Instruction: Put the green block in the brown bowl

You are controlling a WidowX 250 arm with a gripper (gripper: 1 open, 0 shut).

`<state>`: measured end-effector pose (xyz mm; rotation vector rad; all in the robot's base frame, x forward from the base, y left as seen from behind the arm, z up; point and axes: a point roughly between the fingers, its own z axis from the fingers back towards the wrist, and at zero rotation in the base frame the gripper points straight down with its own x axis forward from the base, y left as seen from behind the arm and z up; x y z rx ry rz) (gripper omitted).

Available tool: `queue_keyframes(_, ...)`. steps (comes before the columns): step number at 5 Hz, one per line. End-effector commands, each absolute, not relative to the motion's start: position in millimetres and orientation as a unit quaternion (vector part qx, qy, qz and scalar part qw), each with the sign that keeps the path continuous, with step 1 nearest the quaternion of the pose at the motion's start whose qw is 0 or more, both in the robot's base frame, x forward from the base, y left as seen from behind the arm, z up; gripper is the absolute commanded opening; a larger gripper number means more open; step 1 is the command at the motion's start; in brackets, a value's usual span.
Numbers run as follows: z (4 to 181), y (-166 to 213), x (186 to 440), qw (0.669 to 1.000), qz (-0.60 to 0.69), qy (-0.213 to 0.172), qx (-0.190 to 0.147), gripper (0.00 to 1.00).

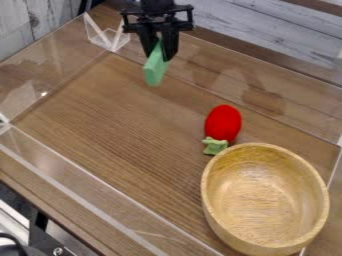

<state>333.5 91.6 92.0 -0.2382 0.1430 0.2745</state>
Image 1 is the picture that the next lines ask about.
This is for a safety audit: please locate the long green block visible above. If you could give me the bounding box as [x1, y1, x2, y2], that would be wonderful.
[143, 43, 168, 87]

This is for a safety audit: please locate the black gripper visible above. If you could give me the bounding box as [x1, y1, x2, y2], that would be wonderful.
[120, 0, 194, 62]

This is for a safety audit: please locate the black cable at corner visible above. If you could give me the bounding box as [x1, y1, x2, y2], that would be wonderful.
[0, 232, 35, 256]

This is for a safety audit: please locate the black metal table frame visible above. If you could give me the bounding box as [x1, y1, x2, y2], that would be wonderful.
[0, 182, 98, 256]

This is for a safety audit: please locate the red plush strawberry toy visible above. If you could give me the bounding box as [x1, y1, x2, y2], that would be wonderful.
[202, 105, 242, 155]

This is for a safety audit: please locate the brown wooden bowl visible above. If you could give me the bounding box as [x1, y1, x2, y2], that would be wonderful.
[200, 143, 330, 256]

